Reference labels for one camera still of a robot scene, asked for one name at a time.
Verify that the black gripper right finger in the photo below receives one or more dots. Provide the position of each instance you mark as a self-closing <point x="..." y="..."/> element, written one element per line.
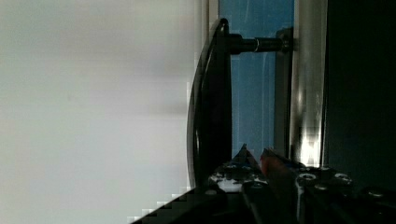
<point x="281" y="180"/>

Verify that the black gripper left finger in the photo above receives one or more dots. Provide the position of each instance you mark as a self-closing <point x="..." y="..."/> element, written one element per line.
<point x="241" y="169"/>

